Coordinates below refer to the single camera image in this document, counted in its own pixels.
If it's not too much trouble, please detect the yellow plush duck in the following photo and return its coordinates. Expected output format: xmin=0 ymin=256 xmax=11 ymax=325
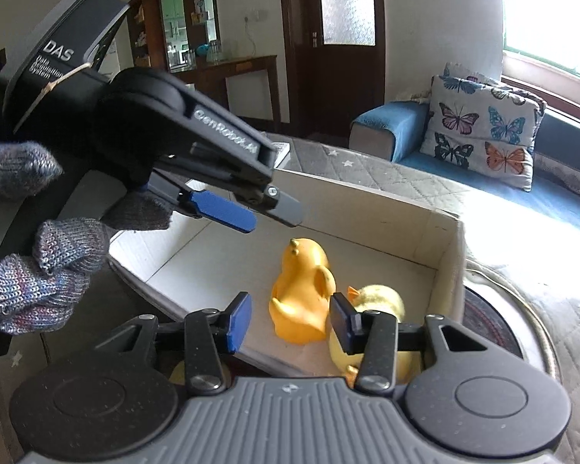
xmin=329 ymin=285 xmax=426 ymax=397

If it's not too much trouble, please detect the orange rubber duck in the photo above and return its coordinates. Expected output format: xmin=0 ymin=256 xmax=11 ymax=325
xmin=268 ymin=238 xmax=336 ymax=346

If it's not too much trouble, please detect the red yellow round toy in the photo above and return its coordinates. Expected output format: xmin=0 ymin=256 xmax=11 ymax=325
xmin=169 ymin=362 xmax=185 ymax=386

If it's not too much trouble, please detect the left hand grey knit glove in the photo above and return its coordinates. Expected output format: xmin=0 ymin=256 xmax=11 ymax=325
xmin=0 ymin=142 xmax=172 ymax=335

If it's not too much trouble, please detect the white cardboard box black outside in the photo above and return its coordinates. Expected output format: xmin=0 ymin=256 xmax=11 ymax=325
xmin=110 ymin=171 xmax=465 ymax=376

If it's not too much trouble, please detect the round black induction cooktop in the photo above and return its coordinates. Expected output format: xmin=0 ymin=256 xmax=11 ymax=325
xmin=463 ymin=260 xmax=561 ymax=381

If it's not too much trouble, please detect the dark wooden console table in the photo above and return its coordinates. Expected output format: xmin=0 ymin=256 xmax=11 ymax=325
xmin=169 ymin=55 xmax=284 ymax=133

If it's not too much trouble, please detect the dark wooden shelf cabinet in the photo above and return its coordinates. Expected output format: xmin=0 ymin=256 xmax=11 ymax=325
xmin=126 ymin=0 xmax=221 ymax=71

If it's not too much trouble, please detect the dark wooden door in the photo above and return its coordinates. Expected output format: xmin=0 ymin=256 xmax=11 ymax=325
xmin=281 ymin=0 xmax=386 ymax=139

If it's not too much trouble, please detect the grey quilted star cover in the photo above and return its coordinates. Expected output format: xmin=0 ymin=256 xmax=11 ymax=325
xmin=0 ymin=132 xmax=580 ymax=464

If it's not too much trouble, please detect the butterfly print pillow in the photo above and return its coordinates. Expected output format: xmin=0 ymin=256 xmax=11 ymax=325
xmin=420 ymin=73 xmax=546 ymax=192

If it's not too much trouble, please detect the blue sofa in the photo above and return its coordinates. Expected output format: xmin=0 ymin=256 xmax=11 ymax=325
xmin=349 ymin=102 xmax=580 ymax=230

